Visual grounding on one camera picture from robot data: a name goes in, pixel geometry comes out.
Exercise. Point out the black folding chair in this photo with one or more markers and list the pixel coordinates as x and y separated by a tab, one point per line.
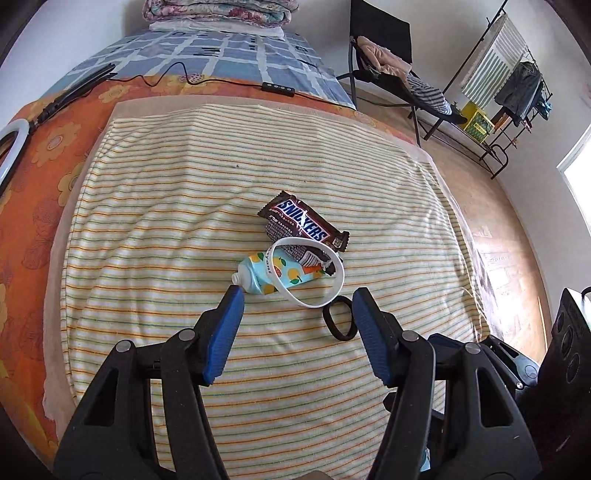
378	23

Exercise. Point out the blue checked bedsheet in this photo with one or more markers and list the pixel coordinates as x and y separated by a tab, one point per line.
231	50

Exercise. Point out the yellow plastic crate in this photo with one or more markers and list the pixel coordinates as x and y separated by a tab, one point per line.
478	122

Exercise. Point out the folded floral quilt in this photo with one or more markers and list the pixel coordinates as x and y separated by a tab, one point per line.
221	10

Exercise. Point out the green striped hanging rug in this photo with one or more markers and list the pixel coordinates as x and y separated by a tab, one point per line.
496	55

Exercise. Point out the black folded tripod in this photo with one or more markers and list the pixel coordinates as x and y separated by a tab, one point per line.
74	92

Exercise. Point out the white pillow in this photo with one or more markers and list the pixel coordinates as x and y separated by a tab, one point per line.
217	28

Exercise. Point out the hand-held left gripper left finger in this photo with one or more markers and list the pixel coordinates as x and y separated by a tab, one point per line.
224	337

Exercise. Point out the fruit print tube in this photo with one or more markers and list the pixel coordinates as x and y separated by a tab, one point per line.
258	277

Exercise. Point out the beige clothes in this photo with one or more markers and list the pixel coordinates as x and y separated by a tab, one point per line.
381	55

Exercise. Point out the striped yellow towel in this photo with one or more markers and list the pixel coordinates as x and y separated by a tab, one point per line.
161	230

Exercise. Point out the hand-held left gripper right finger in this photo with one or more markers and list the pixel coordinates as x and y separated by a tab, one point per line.
371	337

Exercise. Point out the orange floral blanket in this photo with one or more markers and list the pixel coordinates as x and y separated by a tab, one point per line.
37	230

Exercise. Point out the black clothes rack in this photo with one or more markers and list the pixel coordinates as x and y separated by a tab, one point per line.
496	154

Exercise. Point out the striped grey garment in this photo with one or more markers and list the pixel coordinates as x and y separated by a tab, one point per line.
429	94

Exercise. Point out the window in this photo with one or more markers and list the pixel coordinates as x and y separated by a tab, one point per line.
579	161

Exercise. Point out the blue garment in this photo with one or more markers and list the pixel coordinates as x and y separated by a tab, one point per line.
545	106

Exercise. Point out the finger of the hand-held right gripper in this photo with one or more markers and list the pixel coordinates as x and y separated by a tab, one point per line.
508	364
445	357

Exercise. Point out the brown chocolate bar wrapper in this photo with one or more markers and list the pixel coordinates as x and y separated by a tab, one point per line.
300	217

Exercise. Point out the dark grey jacket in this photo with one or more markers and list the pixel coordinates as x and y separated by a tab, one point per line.
519	92

